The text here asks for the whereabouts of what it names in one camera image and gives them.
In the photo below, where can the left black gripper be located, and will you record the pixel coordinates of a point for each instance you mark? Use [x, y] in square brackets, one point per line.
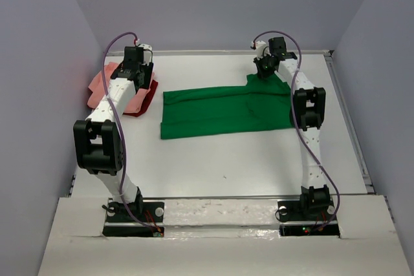
[148, 70]

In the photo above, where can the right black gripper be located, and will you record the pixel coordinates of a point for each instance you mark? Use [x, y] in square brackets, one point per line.
[262, 73]

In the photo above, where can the green t shirt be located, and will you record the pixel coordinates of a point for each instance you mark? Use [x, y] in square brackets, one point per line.
[259, 105]

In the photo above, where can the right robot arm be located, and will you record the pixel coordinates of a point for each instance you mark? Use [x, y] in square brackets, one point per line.
[307, 114]

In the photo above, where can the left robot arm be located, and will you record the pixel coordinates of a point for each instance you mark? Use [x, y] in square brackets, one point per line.
[99, 139]

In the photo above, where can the dark red folded t shirt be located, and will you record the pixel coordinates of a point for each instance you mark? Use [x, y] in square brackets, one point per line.
[146, 100]

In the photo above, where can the pink folded t shirt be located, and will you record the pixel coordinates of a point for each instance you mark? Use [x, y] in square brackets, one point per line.
[96, 87]

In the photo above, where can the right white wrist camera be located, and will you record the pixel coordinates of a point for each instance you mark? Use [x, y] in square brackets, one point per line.
[261, 48]

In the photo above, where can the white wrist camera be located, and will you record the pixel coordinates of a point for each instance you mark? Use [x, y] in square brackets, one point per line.
[261, 48]
[147, 52]

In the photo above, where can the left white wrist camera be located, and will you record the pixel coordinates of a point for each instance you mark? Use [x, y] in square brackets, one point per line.
[147, 52]

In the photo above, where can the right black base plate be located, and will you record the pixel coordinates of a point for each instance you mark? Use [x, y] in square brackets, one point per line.
[293, 222]

